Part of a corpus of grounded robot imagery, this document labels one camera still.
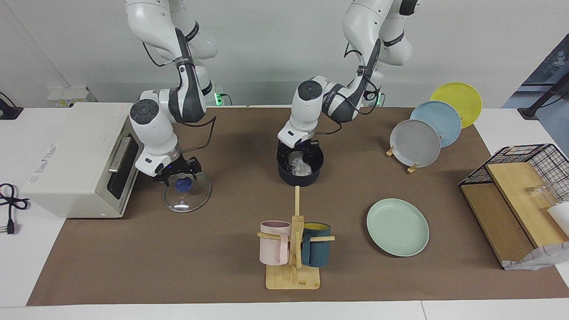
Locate glass lid with blue knob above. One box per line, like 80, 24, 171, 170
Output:
162, 171, 212, 213

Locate wooden plate rack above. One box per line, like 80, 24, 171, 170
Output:
385, 143, 421, 174

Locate grey plate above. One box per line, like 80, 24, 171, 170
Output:
390, 119, 441, 168

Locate light green plate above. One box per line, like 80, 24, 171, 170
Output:
366, 198, 430, 257

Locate light blue plate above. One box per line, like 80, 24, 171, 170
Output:
410, 101, 462, 148

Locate yellow plate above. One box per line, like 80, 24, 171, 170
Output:
430, 82, 482, 129

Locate brown table mat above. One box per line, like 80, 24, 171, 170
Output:
27, 107, 569, 306

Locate pink mug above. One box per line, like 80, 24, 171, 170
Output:
260, 220, 292, 266

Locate dark teal mug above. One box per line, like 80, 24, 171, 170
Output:
301, 222, 332, 268

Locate cream toaster oven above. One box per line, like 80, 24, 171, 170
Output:
20, 102, 152, 219

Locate wooden mug tree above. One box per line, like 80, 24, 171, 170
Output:
257, 186, 335, 290

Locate black background device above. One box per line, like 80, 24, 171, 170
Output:
0, 92, 24, 120

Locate brown wooden shelf board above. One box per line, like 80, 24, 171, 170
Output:
460, 183, 535, 267

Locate light wooden shelf board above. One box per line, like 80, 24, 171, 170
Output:
485, 162, 569, 248

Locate clear glass cup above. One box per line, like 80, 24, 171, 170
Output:
527, 183, 557, 208

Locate black stand leg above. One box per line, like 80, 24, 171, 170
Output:
518, 73, 569, 119

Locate white marbled panel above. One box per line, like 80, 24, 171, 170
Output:
502, 242, 569, 271

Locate white cup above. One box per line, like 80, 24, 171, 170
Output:
547, 202, 569, 237

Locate dark pot with blue handle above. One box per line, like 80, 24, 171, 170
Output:
276, 142, 324, 187

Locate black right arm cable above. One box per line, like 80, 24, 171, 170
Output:
141, 40, 217, 152

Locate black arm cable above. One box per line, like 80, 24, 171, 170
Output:
141, 40, 217, 152
311, 39, 384, 135

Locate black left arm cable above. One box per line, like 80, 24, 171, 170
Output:
311, 39, 384, 135

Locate white wall socket box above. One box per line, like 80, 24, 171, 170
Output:
47, 86, 96, 108

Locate black power cord with plug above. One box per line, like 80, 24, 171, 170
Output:
0, 183, 30, 235

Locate black wire mesh rack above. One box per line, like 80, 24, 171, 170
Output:
459, 144, 569, 214

